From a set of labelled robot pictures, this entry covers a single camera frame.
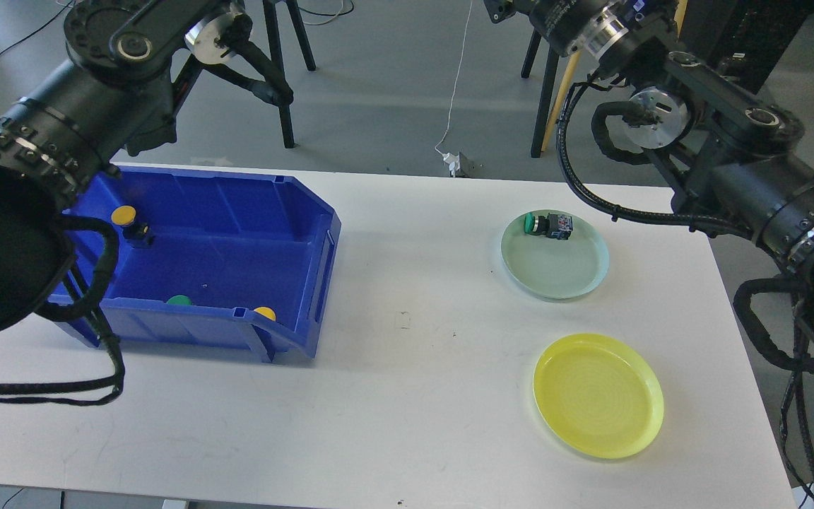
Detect black computer tower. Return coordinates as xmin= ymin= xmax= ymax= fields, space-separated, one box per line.
xmin=680 ymin=1 xmax=814 ymax=94

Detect black tripod legs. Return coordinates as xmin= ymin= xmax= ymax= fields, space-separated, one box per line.
xmin=520 ymin=31 xmax=562 ymax=158
xmin=261 ymin=0 xmax=317 ymax=149

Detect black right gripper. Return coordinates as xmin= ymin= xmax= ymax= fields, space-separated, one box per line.
xmin=484 ymin=1 xmax=616 ymax=56

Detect green push button switch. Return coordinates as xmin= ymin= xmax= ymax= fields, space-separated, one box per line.
xmin=522 ymin=212 xmax=574 ymax=240

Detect light green plate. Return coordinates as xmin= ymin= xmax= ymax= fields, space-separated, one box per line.
xmin=500 ymin=209 xmax=611 ymax=302

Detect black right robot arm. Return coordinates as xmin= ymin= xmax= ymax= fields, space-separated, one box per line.
xmin=485 ymin=1 xmax=814 ymax=502

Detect white cable with plug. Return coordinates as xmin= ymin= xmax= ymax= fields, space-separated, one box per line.
xmin=435 ymin=0 xmax=478 ymax=179

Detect green push button front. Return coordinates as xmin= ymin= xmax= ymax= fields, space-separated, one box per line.
xmin=165 ymin=294 xmax=193 ymax=306

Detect yellow push button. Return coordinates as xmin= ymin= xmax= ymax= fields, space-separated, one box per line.
xmin=110 ymin=205 xmax=155 ymax=248
xmin=253 ymin=306 xmax=277 ymax=321

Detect black tripod legs left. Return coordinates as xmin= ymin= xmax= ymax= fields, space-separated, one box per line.
xmin=261 ymin=0 xmax=317 ymax=149

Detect black tripod legs right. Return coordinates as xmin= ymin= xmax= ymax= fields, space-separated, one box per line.
xmin=520 ymin=31 xmax=562 ymax=158

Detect yellow push button front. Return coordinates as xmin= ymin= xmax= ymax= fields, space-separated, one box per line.
xmin=253 ymin=306 xmax=277 ymax=321

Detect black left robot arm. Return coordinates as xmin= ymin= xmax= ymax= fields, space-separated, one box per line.
xmin=0 ymin=1 xmax=294 ymax=406

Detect yellow plate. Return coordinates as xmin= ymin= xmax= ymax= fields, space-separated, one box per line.
xmin=532 ymin=333 xmax=665 ymax=460

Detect yellow push button back left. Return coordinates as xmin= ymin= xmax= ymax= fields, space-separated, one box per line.
xmin=110 ymin=205 xmax=155 ymax=248

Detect blue plastic storage bin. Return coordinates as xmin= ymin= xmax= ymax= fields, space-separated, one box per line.
xmin=69 ymin=165 xmax=341 ymax=362

